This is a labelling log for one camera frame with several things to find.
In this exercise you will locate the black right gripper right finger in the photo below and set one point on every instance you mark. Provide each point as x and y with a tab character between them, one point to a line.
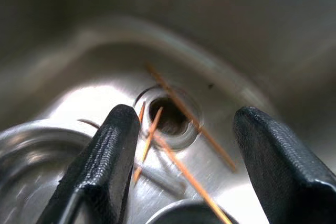
283	171

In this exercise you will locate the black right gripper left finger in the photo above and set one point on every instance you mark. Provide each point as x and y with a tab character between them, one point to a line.
105	155

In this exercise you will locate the wooden chopstick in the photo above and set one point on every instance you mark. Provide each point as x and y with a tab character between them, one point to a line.
153	129
142	112
183	108
189	174

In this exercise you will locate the round sink drain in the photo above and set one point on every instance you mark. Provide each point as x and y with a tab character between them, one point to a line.
168	121

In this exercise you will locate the steel bowl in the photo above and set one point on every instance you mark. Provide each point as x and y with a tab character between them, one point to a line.
29	161
183	212

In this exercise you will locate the stainless steel sink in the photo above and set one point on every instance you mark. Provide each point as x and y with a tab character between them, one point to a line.
236	51

